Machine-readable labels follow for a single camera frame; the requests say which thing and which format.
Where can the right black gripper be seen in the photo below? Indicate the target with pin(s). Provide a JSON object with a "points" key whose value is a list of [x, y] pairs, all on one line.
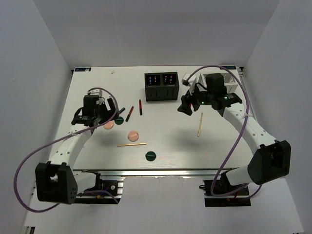
{"points": [[186, 100]]}

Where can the gold brush vertical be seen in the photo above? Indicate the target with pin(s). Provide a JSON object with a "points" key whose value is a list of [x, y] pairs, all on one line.
{"points": [[200, 125]]}

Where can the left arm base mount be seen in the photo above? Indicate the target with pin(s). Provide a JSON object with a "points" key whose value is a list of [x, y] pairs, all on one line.
{"points": [[102, 187]]}

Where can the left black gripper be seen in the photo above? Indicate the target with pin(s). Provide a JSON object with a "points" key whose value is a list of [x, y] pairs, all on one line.
{"points": [[109, 113]]}

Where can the gold brush horizontal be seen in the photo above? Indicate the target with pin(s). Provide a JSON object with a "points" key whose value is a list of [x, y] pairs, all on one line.
{"points": [[132, 144]]}

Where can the green puff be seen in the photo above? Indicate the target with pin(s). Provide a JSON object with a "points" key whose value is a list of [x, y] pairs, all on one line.
{"points": [[119, 120], [150, 156]]}

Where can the black organizer box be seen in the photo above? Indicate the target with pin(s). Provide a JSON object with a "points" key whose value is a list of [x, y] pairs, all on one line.
{"points": [[161, 86]]}

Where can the white small bottle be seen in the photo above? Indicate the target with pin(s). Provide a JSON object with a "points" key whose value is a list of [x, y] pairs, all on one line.
{"points": [[187, 80]]}

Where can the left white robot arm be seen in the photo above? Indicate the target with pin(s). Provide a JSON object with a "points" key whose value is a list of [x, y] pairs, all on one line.
{"points": [[55, 180]]}

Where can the black mascara tube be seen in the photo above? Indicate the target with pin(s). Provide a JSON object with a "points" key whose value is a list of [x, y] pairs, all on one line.
{"points": [[121, 110]]}

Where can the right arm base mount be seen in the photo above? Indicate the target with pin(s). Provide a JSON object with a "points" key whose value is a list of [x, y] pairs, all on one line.
{"points": [[237, 199]]}

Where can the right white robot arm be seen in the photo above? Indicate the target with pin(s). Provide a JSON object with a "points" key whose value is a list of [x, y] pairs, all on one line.
{"points": [[271, 157]]}

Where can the green puff upper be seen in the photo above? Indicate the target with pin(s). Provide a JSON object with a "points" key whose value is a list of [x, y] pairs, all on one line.
{"points": [[119, 120]]}

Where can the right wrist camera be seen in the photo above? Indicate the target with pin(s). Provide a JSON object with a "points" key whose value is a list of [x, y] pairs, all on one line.
{"points": [[194, 81]]}

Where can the red black lip pencil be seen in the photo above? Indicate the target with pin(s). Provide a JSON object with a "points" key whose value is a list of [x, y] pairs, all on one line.
{"points": [[140, 108], [129, 114]]}

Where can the pink puff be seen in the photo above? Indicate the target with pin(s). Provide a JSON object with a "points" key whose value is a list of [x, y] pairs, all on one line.
{"points": [[109, 125], [133, 136]]}

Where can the green puff lower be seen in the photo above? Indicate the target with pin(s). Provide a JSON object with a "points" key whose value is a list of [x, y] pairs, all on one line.
{"points": [[150, 156]]}

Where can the white organizer box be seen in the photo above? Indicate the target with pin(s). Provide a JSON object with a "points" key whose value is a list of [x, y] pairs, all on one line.
{"points": [[229, 82]]}

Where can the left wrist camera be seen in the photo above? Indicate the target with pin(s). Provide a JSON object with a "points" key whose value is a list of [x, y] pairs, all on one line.
{"points": [[97, 92]]}

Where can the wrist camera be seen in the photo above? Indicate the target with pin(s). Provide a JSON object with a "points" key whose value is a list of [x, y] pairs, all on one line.
{"points": [[194, 81], [97, 92]]}

